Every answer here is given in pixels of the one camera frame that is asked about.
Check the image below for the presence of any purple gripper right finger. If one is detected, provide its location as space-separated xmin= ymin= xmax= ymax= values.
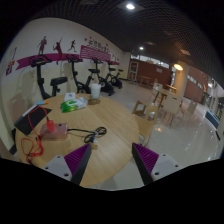
xmin=131 ymin=142 xmax=183 ymax=186

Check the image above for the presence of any white tissue pack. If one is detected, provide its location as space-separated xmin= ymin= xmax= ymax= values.
xmin=64 ymin=92 xmax=76 ymax=102

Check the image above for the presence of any pink power strip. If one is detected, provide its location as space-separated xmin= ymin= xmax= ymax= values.
xmin=40 ymin=123 xmax=68 ymax=140

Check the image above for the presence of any wooden chair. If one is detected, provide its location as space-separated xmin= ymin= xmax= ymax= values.
xmin=132 ymin=101 xmax=158 ymax=146

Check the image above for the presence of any white translucent cup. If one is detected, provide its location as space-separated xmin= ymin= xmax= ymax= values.
xmin=91 ymin=83 xmax=101 ymax=99

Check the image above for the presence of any brown round coaster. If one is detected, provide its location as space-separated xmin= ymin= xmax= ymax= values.
xmin=88 ymin=99 xmax=100 ymax=105

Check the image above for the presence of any beige dining chair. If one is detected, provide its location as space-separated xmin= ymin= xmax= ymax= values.
xmin=162 ymin=94 xmax=182 ymax=118

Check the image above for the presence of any black exercise bike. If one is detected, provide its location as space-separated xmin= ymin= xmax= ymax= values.
xmin=28 ymin=55 xmax=69 ymax=101
xmin=106 ymin=61 xmax=123 ymax=89
xmin=88 ymin=57 xmax=115 ymax=96
xmin=65 ymin=54 xmax=92 ymax=95

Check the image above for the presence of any red charging cable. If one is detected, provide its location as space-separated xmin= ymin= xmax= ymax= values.
xmin=20 ymin=105 xmax=51 ymax=164

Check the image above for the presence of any red charger plug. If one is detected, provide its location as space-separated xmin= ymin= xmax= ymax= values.
xmin=46 ymin=120 xmax=55 ymax=132

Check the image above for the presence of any black tablet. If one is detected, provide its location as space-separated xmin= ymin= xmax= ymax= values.
xmin=14 ymin=105 xmax=51 ymax=135

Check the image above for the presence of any blue orange pen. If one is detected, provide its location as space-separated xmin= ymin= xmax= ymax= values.
xmin=35 ymin=100 xmax=48 ymax=105

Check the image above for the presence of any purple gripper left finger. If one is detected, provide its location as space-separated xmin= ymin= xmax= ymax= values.
xmin=43 ymin=142 xmax=93 ymax=186

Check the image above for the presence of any wooden dining table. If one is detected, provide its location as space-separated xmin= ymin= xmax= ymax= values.
xmin=153 ymin=87 xmax=172 ymax=107

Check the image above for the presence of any black power strip cable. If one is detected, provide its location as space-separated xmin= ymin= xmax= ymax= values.
xmin=67 ymin=126 xmax=108 ymax=145

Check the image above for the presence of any green wet wipes pack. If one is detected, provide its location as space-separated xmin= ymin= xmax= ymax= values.
xmin=61 ymin=97 xmax=88 ymax=113

